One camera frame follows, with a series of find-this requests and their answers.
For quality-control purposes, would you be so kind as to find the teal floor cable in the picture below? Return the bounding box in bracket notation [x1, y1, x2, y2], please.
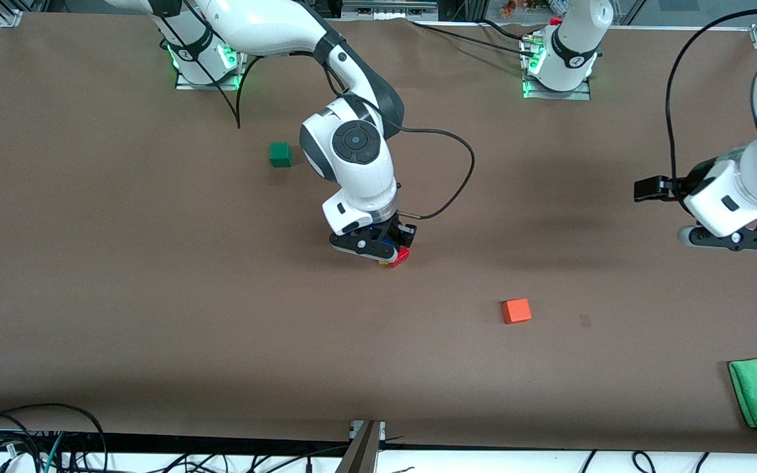
[42, 430, 65, 473]

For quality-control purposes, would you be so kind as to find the aluminium frame rail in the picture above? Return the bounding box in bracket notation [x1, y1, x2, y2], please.
[342, 0, 438, 20]

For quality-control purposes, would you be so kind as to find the brown table cover mat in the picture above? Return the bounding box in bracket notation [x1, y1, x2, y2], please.
[0, 12, 757, 454]

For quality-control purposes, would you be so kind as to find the aluminium arm base plate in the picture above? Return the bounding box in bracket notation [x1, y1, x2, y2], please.
[175, 26, 248, 91]
[522, 36, 593, 101]

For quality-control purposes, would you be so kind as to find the black base cable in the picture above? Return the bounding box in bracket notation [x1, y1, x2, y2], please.
[408, 20, 540, 60]
[474, 18, 537, 41]

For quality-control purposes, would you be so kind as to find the orange wooden block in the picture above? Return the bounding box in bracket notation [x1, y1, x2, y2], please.
[501, 298, 532, 325]

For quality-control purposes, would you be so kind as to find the black looped floor cable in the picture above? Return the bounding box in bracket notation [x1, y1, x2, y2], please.
[0, 403, 108, 473]

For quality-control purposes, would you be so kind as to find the aluminium camera mount post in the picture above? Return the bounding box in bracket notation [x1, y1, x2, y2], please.
[335, 420, 387, 473]

